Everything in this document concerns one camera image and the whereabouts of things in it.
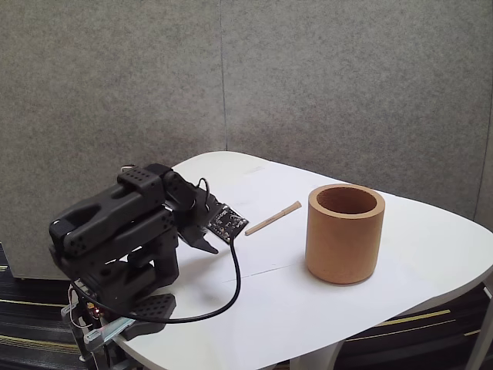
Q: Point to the brown cylindrical pen holder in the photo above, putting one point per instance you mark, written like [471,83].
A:
[343,246]

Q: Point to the bare circuit board camera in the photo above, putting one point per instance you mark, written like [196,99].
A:
[227,223]

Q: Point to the grey metal table clamp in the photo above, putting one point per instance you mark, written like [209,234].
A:
[111,327]

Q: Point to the brown paper pen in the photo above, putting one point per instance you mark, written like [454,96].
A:
[271,219]

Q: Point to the white table leg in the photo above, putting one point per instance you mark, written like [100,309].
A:
[481,327]
[316,356]

